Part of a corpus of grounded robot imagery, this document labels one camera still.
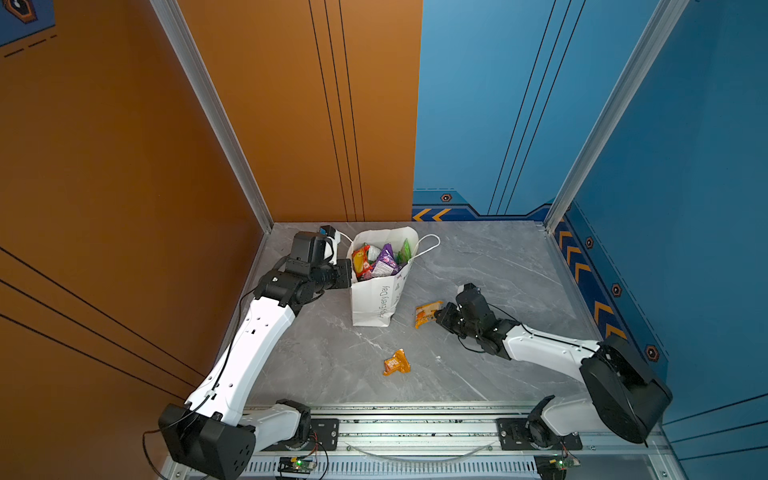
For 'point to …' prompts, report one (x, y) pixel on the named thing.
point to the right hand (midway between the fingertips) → (429, 314)
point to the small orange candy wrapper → (397, 363)
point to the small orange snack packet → (425, 313)
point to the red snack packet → (361, 264)
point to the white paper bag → (374, 300)
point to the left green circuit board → (296, 465)
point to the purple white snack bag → (386, 264)
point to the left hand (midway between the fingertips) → (352, 266)
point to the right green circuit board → (553, 466)
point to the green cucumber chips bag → (404, 254)
